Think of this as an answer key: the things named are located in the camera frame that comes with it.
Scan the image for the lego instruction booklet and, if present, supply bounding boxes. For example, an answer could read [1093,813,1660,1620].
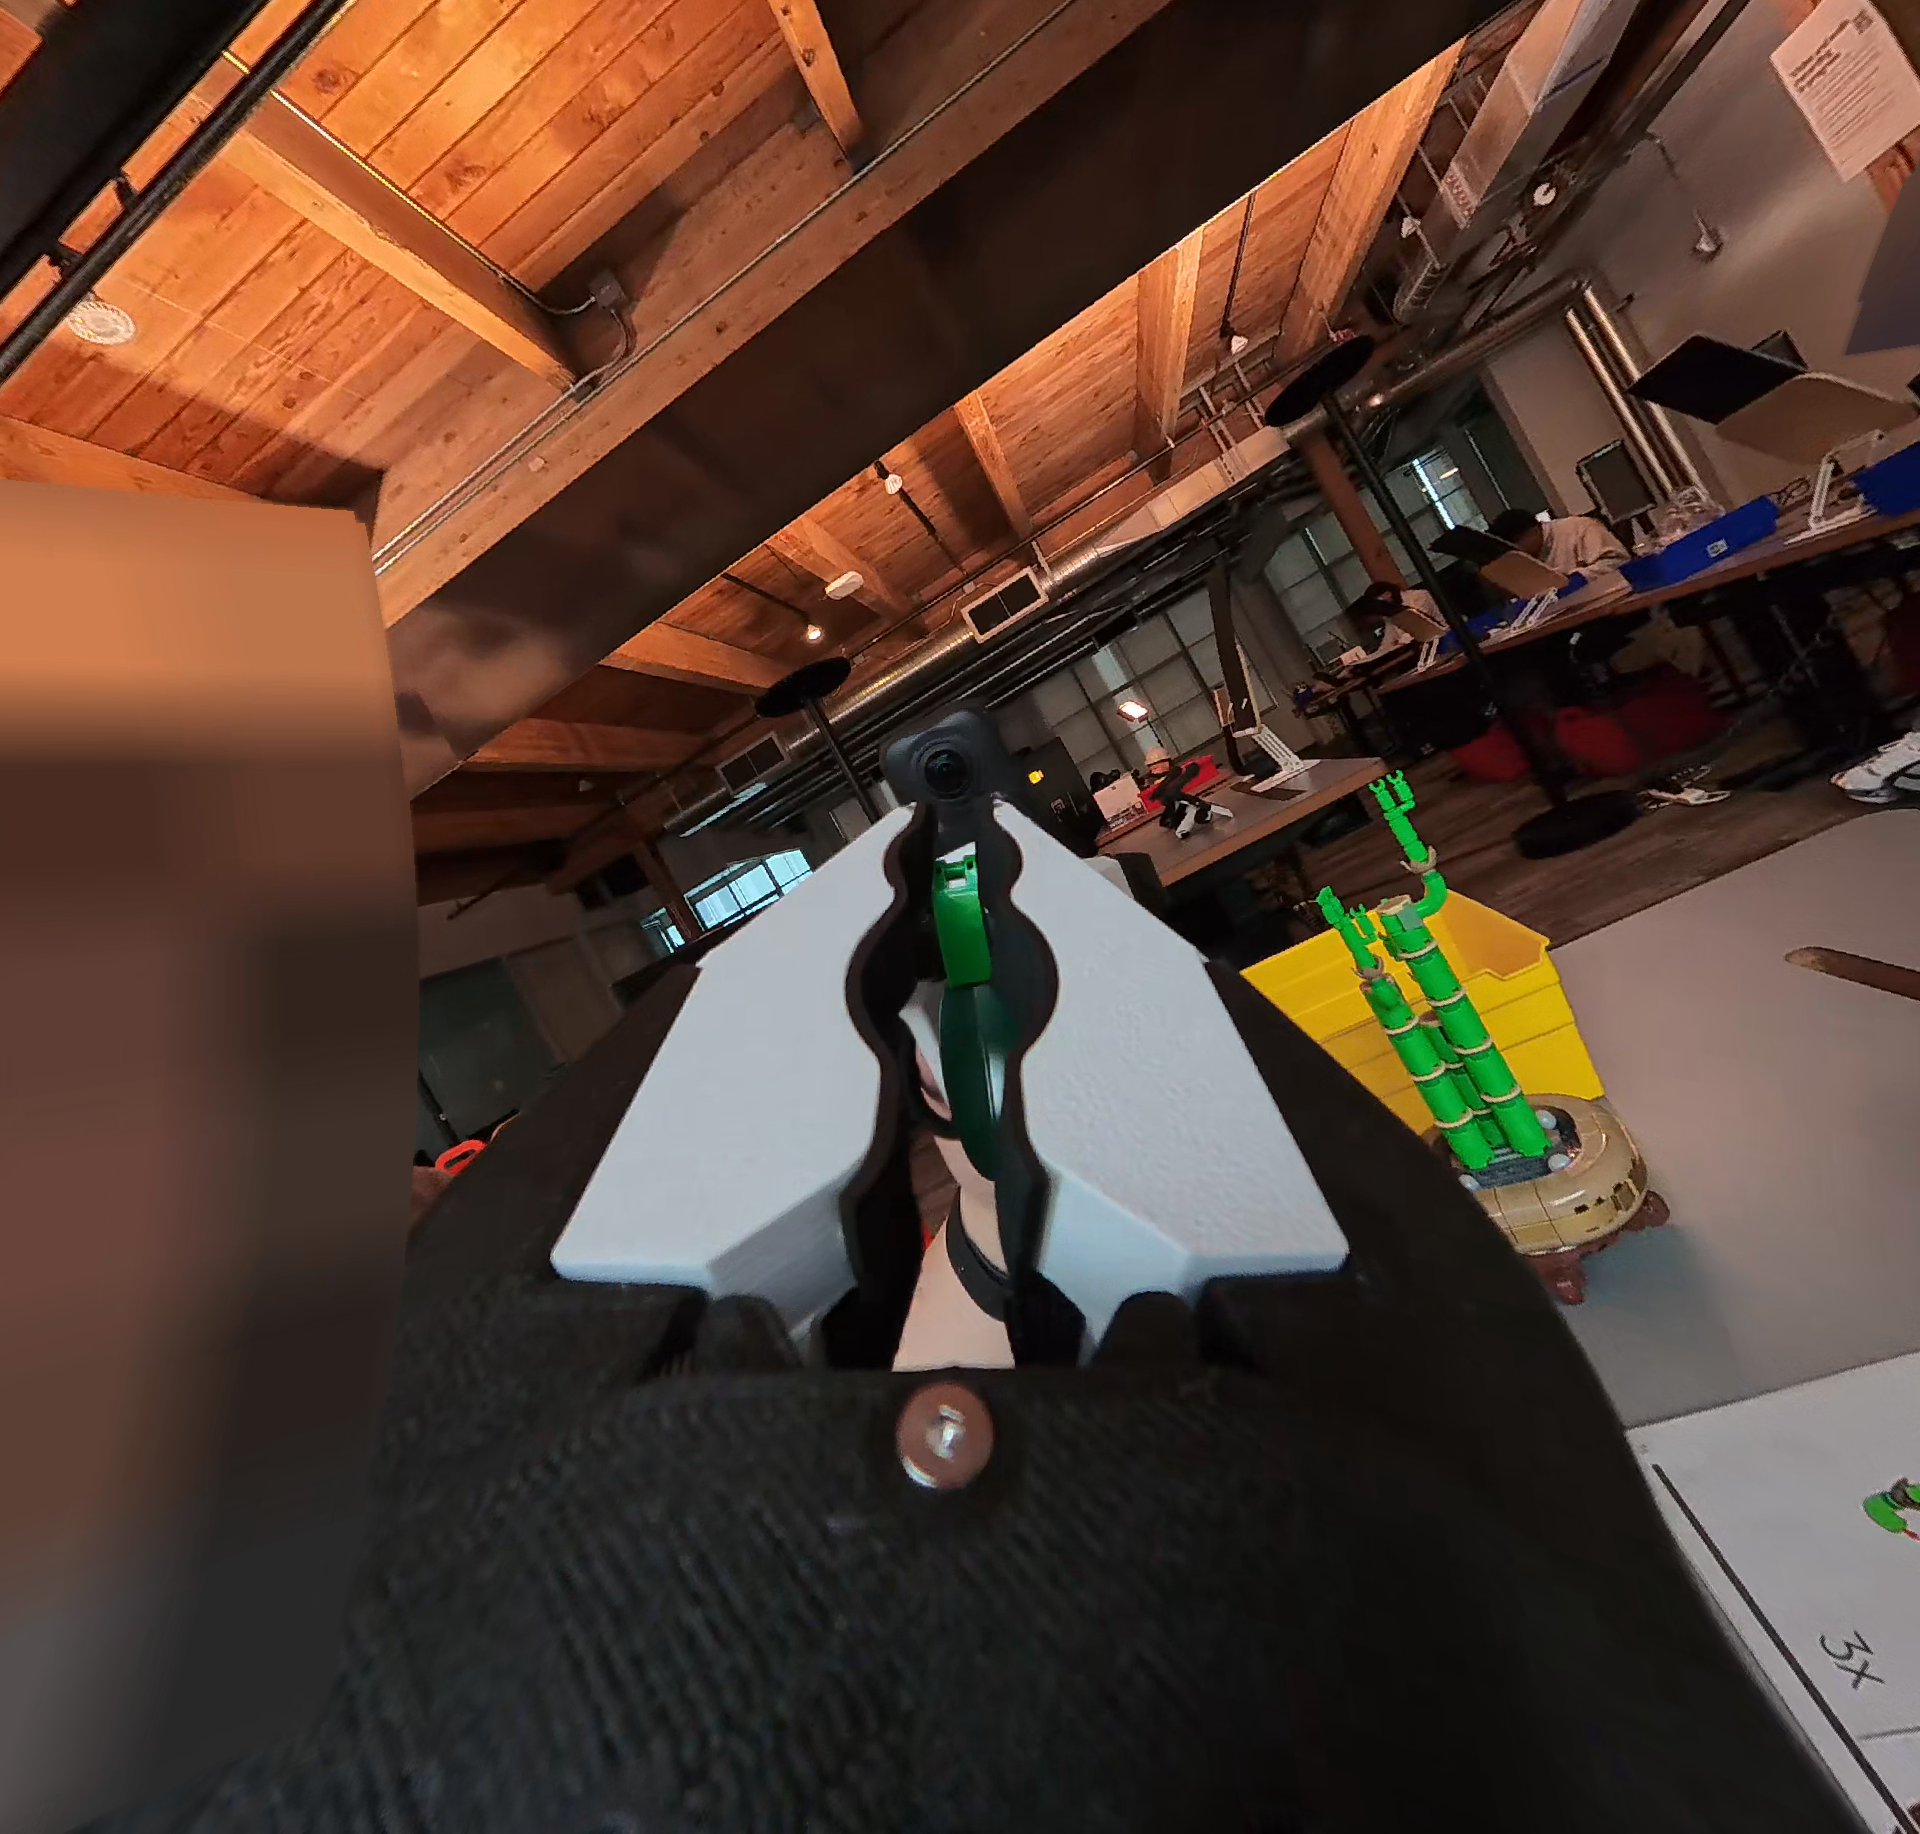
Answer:
[1628,1351,1920,1834]

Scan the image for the yellow plastic bin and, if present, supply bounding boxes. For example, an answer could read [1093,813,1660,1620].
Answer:
[1240,890,1607,1135]

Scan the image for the silver ventilation duct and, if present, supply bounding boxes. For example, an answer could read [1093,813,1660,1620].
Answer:
[1441,0,1697,230]

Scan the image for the black tilted screen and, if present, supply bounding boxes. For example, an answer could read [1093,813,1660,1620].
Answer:
[1628,335,1804,432]

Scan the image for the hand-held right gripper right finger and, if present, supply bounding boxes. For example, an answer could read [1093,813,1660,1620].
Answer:
[983,801,1354,1360]

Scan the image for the black disc-topped pole stand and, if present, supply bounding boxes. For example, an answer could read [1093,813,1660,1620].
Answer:
[755,656,889,830]

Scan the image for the brown wooden piece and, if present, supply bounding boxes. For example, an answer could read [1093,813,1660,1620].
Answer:
[1787,946,1920,1004]

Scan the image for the red beanbag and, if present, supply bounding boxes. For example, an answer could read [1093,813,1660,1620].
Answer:
[1453,670,1726,788]

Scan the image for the long wooden work table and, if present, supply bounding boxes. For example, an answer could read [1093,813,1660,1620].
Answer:
[1305,499,1920,801]

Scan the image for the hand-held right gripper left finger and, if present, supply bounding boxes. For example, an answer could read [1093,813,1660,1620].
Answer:
[549,804,937,1356]

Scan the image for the white paper wall sign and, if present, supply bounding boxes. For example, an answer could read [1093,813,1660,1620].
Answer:
[1771,0,1920,185]

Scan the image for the green lego bamboo model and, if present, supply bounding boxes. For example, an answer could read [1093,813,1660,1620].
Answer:
[1315,771,1670,1304]

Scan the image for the green lego leaf piece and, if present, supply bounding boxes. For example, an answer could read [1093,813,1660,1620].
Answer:
[900,848,1040,1236]

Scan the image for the blue plastic bin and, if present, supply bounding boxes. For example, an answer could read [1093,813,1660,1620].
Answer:
[1622,495,1784,589]

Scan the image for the brown table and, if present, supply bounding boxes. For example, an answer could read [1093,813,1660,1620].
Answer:
[1103,757,1391,893]

